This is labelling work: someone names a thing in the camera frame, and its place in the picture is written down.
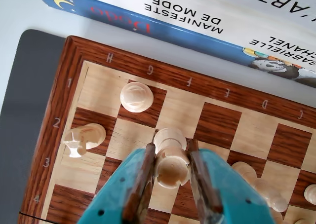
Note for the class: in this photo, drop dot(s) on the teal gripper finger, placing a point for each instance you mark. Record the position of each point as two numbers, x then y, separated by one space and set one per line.
116 197
229 197

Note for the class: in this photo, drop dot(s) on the light wood chess rook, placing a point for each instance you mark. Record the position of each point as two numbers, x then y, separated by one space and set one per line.
170 169

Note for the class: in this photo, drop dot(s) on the light wood chess knight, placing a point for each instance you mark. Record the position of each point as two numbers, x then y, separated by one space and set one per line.
81 138

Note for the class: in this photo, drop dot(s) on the wooden folding chess board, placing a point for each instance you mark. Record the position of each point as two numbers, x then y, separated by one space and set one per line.
222 125

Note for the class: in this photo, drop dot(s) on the light wood chess queen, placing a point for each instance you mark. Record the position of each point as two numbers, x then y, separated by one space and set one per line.
303 221

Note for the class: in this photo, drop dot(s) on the light wood chess pawn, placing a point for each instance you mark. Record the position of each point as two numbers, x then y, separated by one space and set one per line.
311 194

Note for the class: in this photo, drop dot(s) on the light wood chess king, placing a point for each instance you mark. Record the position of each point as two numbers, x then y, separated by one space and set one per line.
137 97

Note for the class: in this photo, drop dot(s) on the dark grey table mat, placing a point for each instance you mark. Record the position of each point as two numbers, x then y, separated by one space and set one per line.
32 85

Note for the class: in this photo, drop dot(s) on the white Gabrielle Chanel book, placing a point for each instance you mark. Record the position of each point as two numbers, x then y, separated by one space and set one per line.
247 19

